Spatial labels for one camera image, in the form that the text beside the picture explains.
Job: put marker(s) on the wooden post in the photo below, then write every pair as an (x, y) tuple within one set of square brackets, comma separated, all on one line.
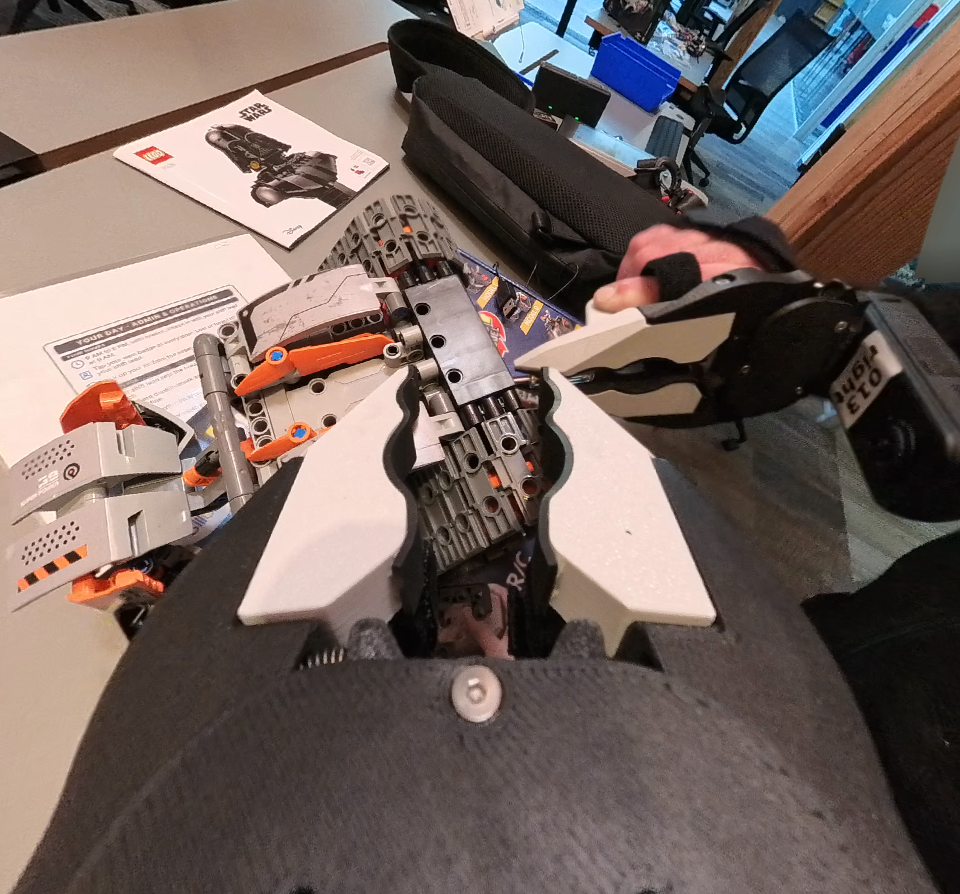
[(885, 175)]

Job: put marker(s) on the blue robot kit box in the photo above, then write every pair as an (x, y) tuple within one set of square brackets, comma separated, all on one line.
[(518, 302)]

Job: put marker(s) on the black bag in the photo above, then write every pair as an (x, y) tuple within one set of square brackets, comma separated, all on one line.
[(525, 175)]

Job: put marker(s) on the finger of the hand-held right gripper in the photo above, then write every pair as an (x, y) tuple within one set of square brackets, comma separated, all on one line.
[(660, 337), (660, 400)]

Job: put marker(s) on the tracked building-block toy robot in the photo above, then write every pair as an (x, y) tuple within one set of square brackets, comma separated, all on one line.
[(345, 355)]

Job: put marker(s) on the black office chair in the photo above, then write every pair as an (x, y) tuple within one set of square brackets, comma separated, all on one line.
[(765, 77)]

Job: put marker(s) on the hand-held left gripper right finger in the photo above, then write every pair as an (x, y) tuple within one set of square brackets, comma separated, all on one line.
[(630, 534)]

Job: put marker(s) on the white instruction sheet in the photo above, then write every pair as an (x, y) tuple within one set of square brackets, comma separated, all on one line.
[(105, 317)]

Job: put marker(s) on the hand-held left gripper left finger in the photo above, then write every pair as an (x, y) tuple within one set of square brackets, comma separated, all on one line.
[(323, 534)]

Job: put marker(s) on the person's right forearm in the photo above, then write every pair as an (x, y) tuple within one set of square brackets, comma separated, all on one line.
[(765, 242)]

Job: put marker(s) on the person's dark clothing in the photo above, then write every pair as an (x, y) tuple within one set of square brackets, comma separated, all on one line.
[(900, 714)]

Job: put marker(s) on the black box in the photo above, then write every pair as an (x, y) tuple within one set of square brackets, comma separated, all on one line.
[(570, 92)]

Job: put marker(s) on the black-and-white instruction booklet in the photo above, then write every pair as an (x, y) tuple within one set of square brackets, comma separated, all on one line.
[(255, 160)]

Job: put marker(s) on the large blue storage bin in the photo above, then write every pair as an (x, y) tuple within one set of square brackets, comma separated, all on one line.
[(635, 70)]

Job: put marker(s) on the person's right hand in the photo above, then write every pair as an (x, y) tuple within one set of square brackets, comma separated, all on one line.
[(683, 242)]

